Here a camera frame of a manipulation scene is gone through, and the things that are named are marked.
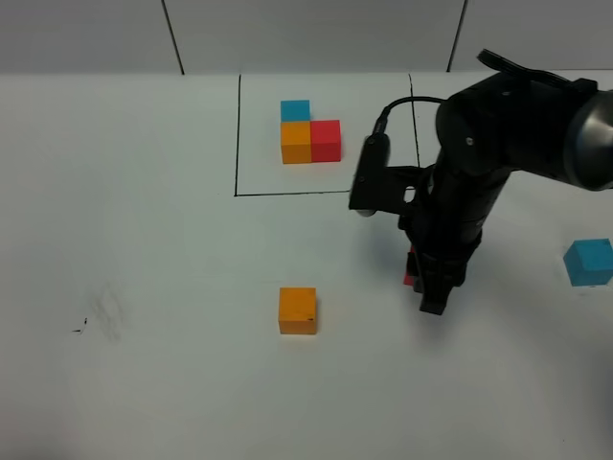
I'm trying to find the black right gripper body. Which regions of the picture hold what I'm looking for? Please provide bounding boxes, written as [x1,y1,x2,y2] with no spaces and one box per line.
[397,165,485,288]

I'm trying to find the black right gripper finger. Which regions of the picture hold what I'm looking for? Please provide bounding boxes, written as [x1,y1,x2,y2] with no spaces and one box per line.
[420,284,453,315]

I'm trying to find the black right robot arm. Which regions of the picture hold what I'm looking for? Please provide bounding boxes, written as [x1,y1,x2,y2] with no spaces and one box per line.
[398,50,612,314]

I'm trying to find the template red cube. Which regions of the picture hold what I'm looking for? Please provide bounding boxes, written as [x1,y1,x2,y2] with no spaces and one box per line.
[310,120,342,163]

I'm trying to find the template orange cube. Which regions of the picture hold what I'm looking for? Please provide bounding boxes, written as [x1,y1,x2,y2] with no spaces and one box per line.
[281,121,311,164]

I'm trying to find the template blue cube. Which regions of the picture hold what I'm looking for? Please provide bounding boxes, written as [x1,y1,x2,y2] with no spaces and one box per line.
[280,100,310,123]

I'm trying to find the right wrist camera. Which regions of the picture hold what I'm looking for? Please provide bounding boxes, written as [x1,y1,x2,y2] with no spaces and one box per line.
[349,133,429,217]

